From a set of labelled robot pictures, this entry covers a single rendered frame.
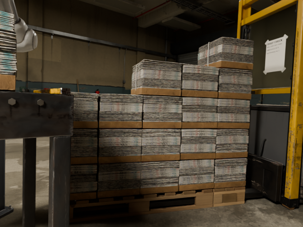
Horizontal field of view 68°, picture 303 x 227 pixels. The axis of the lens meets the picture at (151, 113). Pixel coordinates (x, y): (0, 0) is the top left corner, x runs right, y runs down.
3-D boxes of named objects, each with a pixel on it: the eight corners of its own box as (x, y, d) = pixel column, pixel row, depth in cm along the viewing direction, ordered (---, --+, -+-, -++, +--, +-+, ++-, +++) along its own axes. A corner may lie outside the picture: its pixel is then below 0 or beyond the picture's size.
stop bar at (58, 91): (41, 94, 104) (41, 90, 104) (71, 94, 70) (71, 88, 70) (33, 94, 102) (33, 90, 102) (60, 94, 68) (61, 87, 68)
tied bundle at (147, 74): (130, 95, 188) (131, 67, 187) (163, 97, 197) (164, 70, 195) (141, 94, 152) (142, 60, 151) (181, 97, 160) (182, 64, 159)
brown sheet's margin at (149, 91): (130, 94, 188) (130, 89, 188) (163, 96, 196) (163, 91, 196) (141, 93, 152) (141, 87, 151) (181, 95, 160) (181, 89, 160)
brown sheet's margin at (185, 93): (164, 96, 197) (164, 91, 196) (194, 97, 205) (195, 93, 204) (181, 95, 160) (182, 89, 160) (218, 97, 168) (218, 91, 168)
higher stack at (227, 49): (190, 188, 210) (196, 47, 203) (218, 186, 218) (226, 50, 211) (212, 207, 173) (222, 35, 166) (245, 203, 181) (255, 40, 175)
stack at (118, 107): (54, 199, 176) (56, 92, 172) (190, 188, 210) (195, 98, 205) (47, 225, 139) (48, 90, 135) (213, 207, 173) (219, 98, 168)
